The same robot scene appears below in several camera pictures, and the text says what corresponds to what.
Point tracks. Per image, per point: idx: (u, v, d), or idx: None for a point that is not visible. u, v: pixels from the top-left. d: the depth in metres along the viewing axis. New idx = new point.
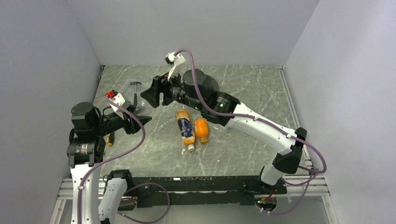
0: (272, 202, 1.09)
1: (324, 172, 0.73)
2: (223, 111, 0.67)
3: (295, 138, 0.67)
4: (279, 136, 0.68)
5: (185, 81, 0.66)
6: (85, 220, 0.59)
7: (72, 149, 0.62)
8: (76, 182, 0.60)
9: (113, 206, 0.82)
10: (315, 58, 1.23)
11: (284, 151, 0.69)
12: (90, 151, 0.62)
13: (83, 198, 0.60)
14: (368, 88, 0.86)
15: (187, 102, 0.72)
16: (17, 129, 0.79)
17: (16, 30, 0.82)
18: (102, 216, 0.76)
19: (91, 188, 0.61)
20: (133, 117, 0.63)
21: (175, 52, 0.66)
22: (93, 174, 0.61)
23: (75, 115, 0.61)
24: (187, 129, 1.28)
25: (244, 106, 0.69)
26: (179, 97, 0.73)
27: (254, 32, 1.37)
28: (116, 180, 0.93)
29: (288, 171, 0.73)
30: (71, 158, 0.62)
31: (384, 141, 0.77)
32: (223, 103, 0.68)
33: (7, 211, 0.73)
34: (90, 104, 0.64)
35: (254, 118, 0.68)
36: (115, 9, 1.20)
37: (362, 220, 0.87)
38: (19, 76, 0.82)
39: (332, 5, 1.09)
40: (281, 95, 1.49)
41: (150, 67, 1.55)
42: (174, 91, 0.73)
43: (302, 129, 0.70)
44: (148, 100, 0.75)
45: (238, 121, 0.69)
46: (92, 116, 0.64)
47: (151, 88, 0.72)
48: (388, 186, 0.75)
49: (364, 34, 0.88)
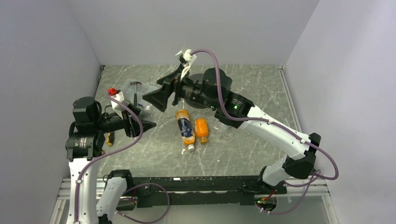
0: (272, 202, 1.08)
1: (335, 178, 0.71)
2: (237, 112, 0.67)
3: (310, 144, 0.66)
4: (292, 140, 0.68)
5: (207, 80, 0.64)
6: (82, 214, 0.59)
7: (71, 142, 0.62)
8: (74, 176, 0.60)
9: (112, 203, 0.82)
10: (315, 58, 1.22)
11: (297, 156, 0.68)
12: (89, 145, 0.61)
13: (81, 192, 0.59)
14: (368, 88, 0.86)
15: (203, 101, 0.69)
16: (17, 129, 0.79)
17: (16, 29, 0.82)
18: (100, 213, 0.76)
19: (89, 182, 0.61)
20: (134, 115, 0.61)
21: (191, 51, 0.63)
22: (91, 169, 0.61)
23: (77, 108, 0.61)
24: (187, 129, 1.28)
25: (258, 108, 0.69)
26: (193, 97, 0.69)
27: (254, 32, 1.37)
28: (116, 179, 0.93)
29: (300, 176, 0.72)
30: (69, 152, 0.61)
31: (384, 142, 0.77)
32: (238, 104, 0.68)
33: (7, 211, 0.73)
34: (93, 98, 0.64)
35: (268, 122, 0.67)
36: (115, 9, 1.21)
37: (362, 220, 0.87)
38: (19, 76, 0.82)
39: (332, 5, 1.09)
40: (281, 95, 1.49)
41: (150, 67, 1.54)
42: (188, 91, 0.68)
43: (316, 134, 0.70)
44: (154, 102, 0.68)
45: (252, 124, 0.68)
46: (94, 110, 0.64)
47: (160, 92, 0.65)
48: (388, 185, 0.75)
49: (364, 34, 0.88)
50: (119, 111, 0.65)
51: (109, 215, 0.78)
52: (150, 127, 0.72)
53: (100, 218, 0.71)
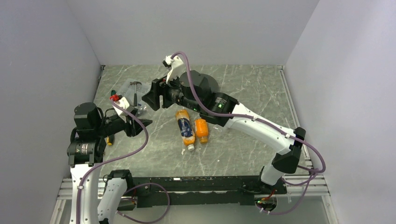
0: (272, 202, 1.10)
1: (323, 171, 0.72)
2: (222, 111, 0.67)
3: (295, 138, 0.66)
4: (278, 136, 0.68)
5: (182, 83, 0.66)
6: (84, 220, 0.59)
7: (73, 148, 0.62)
8: (76, 182, 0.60)
9: (113, 206, 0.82)
10: (315, 58, 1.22)
11: (283, 150, 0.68)
12: (91, 151, 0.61)
13: (83, 198, 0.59)
14: (368, 88, 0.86)
15: (186, 104, 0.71)
16: (17, 128, 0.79)
17: (17, 29, 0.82)
18: (101, 217, 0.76)
19: (91, 188, 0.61)
20: (138, 122, 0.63)
21: (172, 56, 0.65)
22: (92, 174, 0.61)
23: (78, 114, 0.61)
24: (187, 129, 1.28)
25: (243, 106, 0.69)
26: (178, 100, 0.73)
27: (254, 32, 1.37)
28: (116, 180, 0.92)
29: (288, 171, 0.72)
30: (71, 158, 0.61)
31: (384, 141, 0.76)
32: (222, 103, 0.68)
33: (7, 211, 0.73)
34: (93, 104, 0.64)
35: (252, 118, 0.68)
36: (115, 9, 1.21)
37: (362, 219, 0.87)
38: (19, 75, 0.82)
39: (332, 5, 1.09)
40: (281, 95, 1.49)
41: (150, 67, 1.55)
42: (173, 93, 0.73)
43: (301, 128, 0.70)
44: (149, 102, 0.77)
45: (237, 121, 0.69)
46: (95, 116, 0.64)
47: (151, 92, 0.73)
48: (388, 185, 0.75)
49: (364, 34, 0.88)
50: (124, 116, 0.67)
51: (110, 218, 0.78)
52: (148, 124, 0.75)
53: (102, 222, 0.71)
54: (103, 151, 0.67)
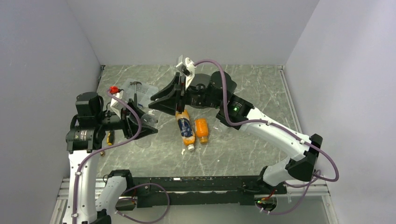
0: (272, 202, 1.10)
1: (335, 181, 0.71)
2: (237, 115, 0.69)
3: (309, 144, 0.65)
4: (292, 141, 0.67)
5: (213, 83, 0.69)
6: (81, 206, 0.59)
7: (71, 135, 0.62)
8: (74, 168, 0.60)
9: (111, 199, 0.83)
10: (315, 58, 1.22)
11: (297, 157, 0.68)
12: (89, 138, 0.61)
13: (80, 185, 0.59)
14: (367, 89, 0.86)
15: (209, 104, 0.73)
16: (16, 129, 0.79)
17: (16, 29, 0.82)
18: (99, 207, 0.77)
19: (89, 174, 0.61)
20: (134, 115, 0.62)
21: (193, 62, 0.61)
22: (90, 161, 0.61)
23: (80, 100, 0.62)
24: (187, 129, 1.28)
25: (258, 110, 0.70)
26: (200, 102, 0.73)
27: (254, 32, 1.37)
28: (116, 178, 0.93)
29: (306, 177, 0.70)
30: (69, 144, 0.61)
31: (384, 142, 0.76)
32: (238, 107, 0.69)
33: (8, 211, 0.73)
34: (96, 93, 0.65)
35: (267, 123, 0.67)
36: (115, 9, 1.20)
37: (362, 219, 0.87)
38: (19, 76, 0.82)
39: (332, 5, 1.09)
40: (281, 95, 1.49)
41: (150, 67, 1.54)
42: (194, 98, 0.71)
43: (318, 135, 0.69)
44: (162, 108, 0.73)
45: (252, 125, 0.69)
46: (96, 105, 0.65)
47: (172, 99, 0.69)
48: (388, 185, 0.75)
49: (364, 34, 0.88)
50: (116, 109, 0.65)
51: (108, 210, 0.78)
52: (151, 132, 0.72)
53: (99, 212, 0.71)
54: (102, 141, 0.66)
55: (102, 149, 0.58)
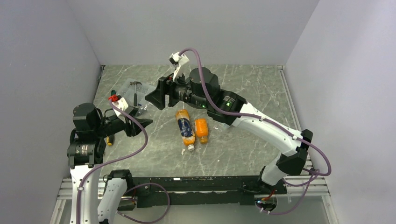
0: (272, 202, 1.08)
1: (328, 175, 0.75)
2: (229, 110, 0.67)
3: (301, 140, 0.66)
4: (285, 137, 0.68)
5: (192, 79, 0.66)
6: (84, 220, 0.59)
7: (73, 150, 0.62)
8: (76, 183, 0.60)
9: (113, 206, 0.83)
10: (315, 58, 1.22)
11: (289, 152, 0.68)
12: (90, 153, 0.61)
13: (82, 199, 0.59)
14: (367, 90, 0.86)
15: (194, 101, 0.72)
16: (16, 129, 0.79)
17: (16, 29, 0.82)
18: (101, 217, 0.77)
19: (91, 189, 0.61)
20: (136, 122, 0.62)
21: (180, 53, 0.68)
22: (92, 176, 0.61)
23: (77, 115, 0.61)
24: (187, 129, 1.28)
25: (251, 105, 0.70)
26: (185, 97, 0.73)
27: (254, 32, 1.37)
28: (117, 180, 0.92)
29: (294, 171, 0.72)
30: (71, 159, 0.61)
31: (385, 142, 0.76)
32: (230, 101, 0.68)
33: (8, 211, 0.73)
34: (93, 105, 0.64)
35: (260, 118, 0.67)
36: (115, 9, 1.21)
37: (362, 219, 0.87)
38: (19, 75, 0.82)
39: (332, 5, 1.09)
40: (281, 95, 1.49)
41: (150, 67, 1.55)
42: (180, 91, 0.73)
43: (308, 130, 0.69)
44: (153, 101, 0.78)
45: (245, 121, 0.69)
46: (94, 117, 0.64)
47: (157, 90, 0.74)
48: (388, 185, 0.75)
49: (364, 35, 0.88)
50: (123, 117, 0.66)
51: (110, 219, 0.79)
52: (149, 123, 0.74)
53: None
54: (103, 152, 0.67)
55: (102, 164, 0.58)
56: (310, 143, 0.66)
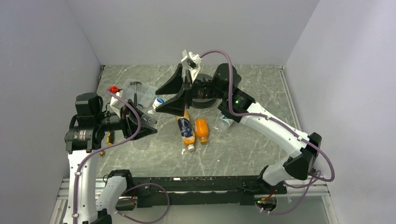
0: (272, 202, 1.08)
1: (329, 182, 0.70)
2: (238, 107, 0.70)
3: (307, 141, 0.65)
4: (289, 137, 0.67)
5: (219, 74, 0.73)
6: (81, 206, 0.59)
7: (71, 135, 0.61)
8: (74, 168, 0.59)
9: (112, 199, 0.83)
10: (316, 58, 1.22)
11: (294, 153, 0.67)
12: (88, 137, 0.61)
13: (80, 185, 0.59)
14: (367, 89, 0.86)
15: (215, 96, 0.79)
16: (17, 129, 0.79)
17: (16, 29, 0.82)
18: (100, 207, 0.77)
19: (88, 174, 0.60)
20: (134, 114, 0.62)
21: (200, 55, 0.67)
22: (90, 161, 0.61)
23: (80, 100, 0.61)
24: (187, 129, 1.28)
25: (259, 105, 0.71)
26: (206, 95, 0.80)
27: (254, 31, 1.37)
28: (116, 178, 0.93)
29: (300, 177, 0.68)
30: (69, 143, 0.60)
31: (384, 142, 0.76)
32: (239, 100, 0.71)
33: (7, 211, 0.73)
34: (96, 93, 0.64)
35: (266, 117, 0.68)
36: (115, 10, 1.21)
37: (361, 219, 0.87)
38: (19, 76, 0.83)
39: (332, 4, 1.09)
40: (281, 95, 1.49)
41: (150, 67, 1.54)
42: (200, 92, 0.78)
43: (318, 134, 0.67)
44: (172, 110, 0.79)
45: (251, 118, 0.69)
46: (95, 104, 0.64)
47: (180, 100, 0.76)
48: (388, 185, 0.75)
49: (364, 34, 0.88)
50: (116, 109, 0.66)
51: (109, 209, 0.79)
52: (150, 131, 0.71)
53: (99, 212, 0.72)
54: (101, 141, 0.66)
55: (102, 148, 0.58)
56: (317, 148, 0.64)
